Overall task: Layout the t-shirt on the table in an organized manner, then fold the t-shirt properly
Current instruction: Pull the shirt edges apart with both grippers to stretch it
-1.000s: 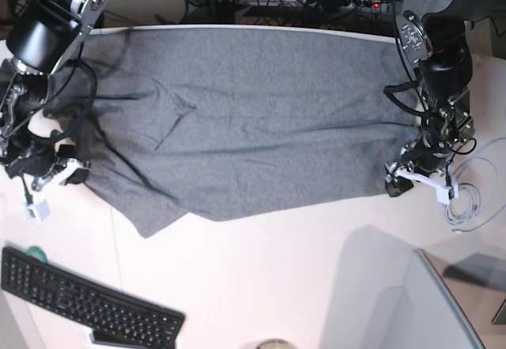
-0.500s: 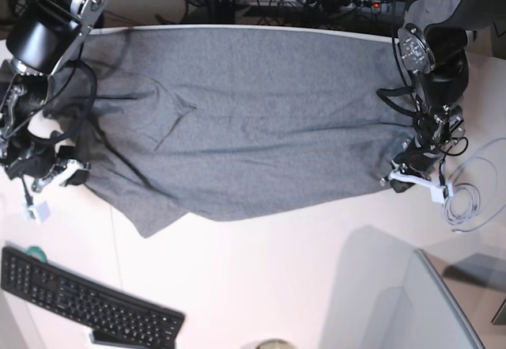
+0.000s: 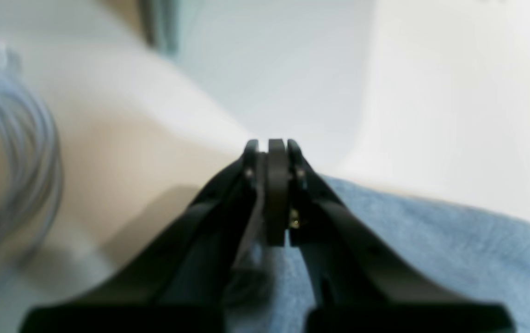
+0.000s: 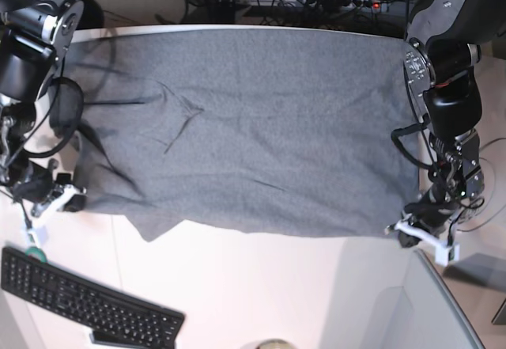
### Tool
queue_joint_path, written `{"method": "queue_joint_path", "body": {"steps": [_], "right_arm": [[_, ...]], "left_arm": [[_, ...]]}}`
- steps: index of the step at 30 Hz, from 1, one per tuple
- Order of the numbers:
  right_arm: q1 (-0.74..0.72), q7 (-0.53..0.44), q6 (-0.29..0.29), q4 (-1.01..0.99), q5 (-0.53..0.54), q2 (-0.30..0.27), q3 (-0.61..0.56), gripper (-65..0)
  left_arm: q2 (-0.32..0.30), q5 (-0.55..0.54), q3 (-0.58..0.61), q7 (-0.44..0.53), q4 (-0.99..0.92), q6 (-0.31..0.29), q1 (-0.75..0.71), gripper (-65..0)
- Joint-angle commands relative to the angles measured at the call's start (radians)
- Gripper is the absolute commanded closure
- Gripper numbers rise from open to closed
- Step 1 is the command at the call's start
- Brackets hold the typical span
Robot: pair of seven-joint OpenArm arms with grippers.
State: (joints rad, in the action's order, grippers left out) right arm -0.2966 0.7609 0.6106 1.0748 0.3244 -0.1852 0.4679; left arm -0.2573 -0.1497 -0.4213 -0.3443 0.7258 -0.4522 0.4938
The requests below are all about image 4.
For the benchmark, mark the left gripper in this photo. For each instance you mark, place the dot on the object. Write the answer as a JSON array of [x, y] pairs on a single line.
[[430, 213]]

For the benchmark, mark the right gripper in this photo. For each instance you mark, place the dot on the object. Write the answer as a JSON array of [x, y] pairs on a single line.
[[36, 184]]

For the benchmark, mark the grey t-shirt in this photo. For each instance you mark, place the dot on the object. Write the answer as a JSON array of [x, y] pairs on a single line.
[[259, 130]]

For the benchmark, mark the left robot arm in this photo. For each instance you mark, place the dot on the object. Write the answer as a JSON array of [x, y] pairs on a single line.
[[443, 45]]

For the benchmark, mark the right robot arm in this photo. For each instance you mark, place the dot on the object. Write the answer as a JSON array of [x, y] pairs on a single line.
[[35, 37]]

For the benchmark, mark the green tape roll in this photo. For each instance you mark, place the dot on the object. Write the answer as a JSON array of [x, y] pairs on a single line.
[[36, 253]]

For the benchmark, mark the black computer keyboard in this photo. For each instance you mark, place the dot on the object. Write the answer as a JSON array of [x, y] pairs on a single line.
[[114, 317]]

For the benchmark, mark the round tan object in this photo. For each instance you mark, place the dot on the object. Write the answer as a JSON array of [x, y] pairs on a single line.
[[274, 344]]

